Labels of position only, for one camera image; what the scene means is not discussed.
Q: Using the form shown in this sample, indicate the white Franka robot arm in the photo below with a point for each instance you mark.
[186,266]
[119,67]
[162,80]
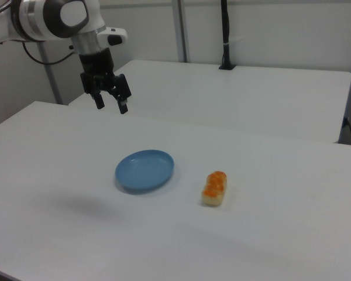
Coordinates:
[46,17]

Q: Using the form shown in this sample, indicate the grey metal frame post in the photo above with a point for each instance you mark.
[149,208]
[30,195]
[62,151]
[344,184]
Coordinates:
[52,82]
[180,29]

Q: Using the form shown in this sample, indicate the blue round plate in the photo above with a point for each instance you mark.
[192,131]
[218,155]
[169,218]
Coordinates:
[144,172]

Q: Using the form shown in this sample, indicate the black camera pole with clamp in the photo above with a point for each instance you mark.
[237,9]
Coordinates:
[225,29]

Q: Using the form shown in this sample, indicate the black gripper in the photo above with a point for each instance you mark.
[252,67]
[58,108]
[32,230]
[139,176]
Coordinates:
[98,65]

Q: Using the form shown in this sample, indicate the bread with orange topping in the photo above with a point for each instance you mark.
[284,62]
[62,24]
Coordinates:
[214,188]

